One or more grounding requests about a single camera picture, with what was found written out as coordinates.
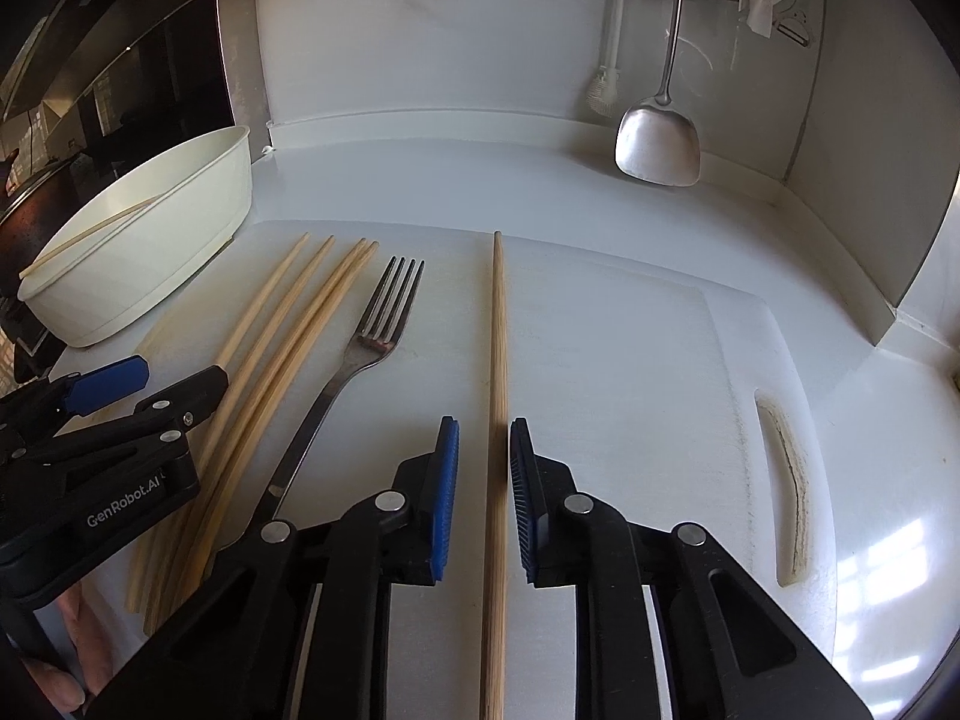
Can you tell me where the white round basin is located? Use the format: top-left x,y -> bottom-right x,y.
16,126 -> 254,350

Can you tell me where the steel peeler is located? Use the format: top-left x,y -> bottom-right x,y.
776,7 -> 817,50

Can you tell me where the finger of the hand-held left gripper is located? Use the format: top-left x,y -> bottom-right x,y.
0,356 -> 151,436
30,366 -> 230,481

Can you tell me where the white plastic cutting board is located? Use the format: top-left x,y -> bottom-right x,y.
37,219 -> 839,720

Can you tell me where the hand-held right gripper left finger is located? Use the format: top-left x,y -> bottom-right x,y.
90,416 -> 460,720

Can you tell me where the person's left hand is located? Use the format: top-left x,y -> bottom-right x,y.
21,583 -> 115,712

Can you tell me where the steel fork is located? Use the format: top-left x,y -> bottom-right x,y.
214,256 -> 426,552

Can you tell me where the brown pot with glass lid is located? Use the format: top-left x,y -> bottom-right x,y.
0,150 -> 80,293

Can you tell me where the steel spatula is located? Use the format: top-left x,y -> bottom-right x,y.
615,0 -> 702,187

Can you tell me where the white bottle brush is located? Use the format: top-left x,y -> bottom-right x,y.
583,0 -> 631,115

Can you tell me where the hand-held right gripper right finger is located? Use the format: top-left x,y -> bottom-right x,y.
508,418 -> 878,720

